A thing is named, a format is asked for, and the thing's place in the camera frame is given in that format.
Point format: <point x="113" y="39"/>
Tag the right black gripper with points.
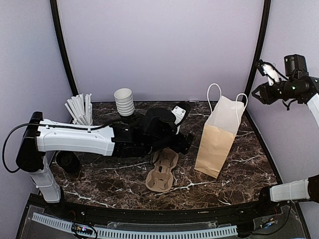
<point x="267" y="97"/>

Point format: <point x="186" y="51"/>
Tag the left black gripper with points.
<point x="179" y="146"/>

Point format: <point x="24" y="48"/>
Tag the brown pulp cup carrier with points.
<point x="160" y="179"/>

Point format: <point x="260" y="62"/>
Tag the brown paper bag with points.
<point x="219" y="132"/>

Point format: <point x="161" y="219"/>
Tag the stack of paper cups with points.
<point x="124" y="102"/>

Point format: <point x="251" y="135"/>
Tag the stack of black lids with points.
<point x="68" y="161"/>

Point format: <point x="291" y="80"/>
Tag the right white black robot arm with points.
<point x="289" y="125"/>

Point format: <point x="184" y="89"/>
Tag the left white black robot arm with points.
<point x="134" y="136"/>

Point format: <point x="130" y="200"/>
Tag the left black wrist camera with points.
<point x="159" y="122"/>

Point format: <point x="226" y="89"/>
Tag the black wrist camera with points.
<point x="295" y="66"/>
<point x="159" y="122"/>

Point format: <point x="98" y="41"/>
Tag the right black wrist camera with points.
<point x="295" y="66"/>

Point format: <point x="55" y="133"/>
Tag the right black frame post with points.
<point x="259" y="45"/>

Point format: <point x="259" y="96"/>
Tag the black frame post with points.
<point x="259" y="45"/>
<point x="62" y="46"/>

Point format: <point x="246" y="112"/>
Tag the black curved front rail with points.
<point x="243" y="214"/>

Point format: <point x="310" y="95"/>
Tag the grey slotted cable duct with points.
<point x="135" y="231"/>

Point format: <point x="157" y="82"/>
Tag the left black frame post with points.
<point x="62" y="46"/>

